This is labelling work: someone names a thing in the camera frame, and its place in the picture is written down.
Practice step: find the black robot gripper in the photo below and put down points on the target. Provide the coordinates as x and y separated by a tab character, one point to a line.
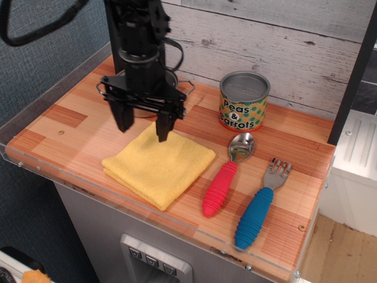
142	84

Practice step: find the yellow rag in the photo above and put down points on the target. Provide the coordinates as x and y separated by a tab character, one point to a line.
158	172

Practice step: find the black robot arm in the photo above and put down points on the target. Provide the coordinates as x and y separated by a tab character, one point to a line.
142	27

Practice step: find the small steel pot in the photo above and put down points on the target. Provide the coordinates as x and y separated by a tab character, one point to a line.
173	81

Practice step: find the peas and carrots can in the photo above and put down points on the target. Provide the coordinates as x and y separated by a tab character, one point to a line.
243	100

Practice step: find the clear acrylic table guard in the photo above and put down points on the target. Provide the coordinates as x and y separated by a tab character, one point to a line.
65	134

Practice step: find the grey toy fridge cabinet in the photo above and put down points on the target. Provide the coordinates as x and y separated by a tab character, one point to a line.
100	227

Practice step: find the silver dispenser button panel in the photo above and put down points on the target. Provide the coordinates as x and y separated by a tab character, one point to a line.
146	263

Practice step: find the orange object at corner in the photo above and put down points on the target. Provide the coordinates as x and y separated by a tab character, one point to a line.
35	276

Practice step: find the white toy cabinet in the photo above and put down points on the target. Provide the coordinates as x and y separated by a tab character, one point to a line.
349	196

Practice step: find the red handled spoon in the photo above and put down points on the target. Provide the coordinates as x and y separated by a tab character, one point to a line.
239	150

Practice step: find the blue handled fork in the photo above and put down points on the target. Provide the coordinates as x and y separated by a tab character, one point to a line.
251	222

